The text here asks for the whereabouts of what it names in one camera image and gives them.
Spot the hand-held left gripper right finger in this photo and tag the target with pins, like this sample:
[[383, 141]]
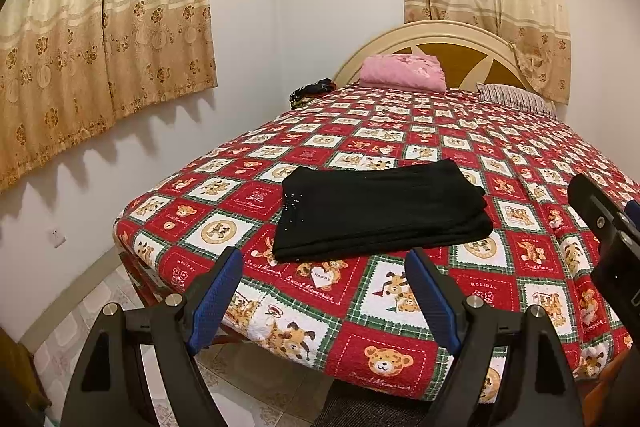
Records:
[[432, 297]]

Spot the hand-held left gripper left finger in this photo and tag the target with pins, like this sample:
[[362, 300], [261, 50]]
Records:
[[215, 297]]

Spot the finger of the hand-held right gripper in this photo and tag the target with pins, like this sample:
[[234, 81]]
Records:
[[632, 209], [592, 207]]

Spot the black pants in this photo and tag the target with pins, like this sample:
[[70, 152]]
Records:
[[380, 207]]

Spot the red printed bear bedspread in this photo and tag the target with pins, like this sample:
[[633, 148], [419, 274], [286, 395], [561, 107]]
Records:
[[350, 307]]

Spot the grey floor mat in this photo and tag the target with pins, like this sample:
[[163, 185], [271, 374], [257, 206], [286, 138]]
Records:
[[380, 407]]

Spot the striped pillow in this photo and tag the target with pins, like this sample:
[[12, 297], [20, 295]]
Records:
[[510, 97]]

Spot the cream wooden headboard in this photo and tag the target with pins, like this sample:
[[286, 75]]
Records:
[[470, 52]]

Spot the brown wooden furniture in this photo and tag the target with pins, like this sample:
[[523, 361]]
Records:
[[17, 382]]

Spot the dark cloth bundle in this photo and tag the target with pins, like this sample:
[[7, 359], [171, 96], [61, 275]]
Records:
[[310, 92]]

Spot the pink folded blanket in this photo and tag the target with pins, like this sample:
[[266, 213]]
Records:
[[400, 72]]

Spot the white wall outlet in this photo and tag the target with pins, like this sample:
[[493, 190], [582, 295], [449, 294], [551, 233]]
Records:
[[56, 237]]

